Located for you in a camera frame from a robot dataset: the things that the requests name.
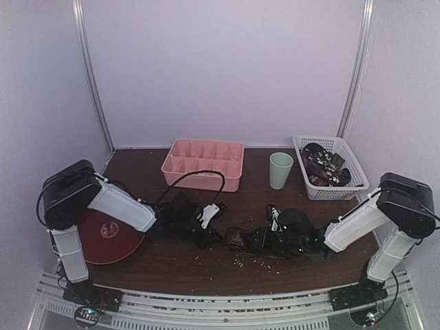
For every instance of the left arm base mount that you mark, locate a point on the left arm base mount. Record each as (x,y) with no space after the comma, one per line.
(92,301)

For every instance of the red round tray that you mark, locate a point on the red round tray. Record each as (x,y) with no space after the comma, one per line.
(106,240)

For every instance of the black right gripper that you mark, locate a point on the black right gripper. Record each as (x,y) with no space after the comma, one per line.
(260,236)

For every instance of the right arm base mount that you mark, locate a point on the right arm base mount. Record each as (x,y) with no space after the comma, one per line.
(364,300)

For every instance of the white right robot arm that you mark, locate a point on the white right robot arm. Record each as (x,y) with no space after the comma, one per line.
(405,203)

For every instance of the aluminium front rail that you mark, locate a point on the aluminium front rail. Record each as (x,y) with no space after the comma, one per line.
(299,310)

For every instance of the left aluminium corner post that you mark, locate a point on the left aluminium corner post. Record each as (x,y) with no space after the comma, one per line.
(77,6)

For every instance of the aluminium corner post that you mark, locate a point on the aluminium corner post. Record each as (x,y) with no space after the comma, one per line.
(359,66)
(77,6)

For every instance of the mint green plastic cup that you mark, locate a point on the mint green plastic cup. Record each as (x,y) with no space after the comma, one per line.
(280,165)

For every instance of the white plastic mesh basket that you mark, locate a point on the white plastic mesh basket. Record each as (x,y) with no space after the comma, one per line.
(359,181)

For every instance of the right aluminium corner post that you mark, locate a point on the right aluminium corner post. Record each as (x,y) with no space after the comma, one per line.
(359,66)

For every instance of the pink divided organizer box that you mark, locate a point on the pink divided organizer box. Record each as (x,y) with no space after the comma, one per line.
(221,162)

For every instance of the brown patterned tie in basket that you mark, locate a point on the brown patterned tie in basket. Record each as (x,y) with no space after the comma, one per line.
(324,168)

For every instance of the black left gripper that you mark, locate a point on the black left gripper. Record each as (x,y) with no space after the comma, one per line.
(207,240)

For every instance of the dark floral patterned tie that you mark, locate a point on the dark floral patterned tie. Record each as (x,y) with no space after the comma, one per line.
(233,239)

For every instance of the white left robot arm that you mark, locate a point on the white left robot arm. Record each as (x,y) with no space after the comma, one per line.
(67,194)

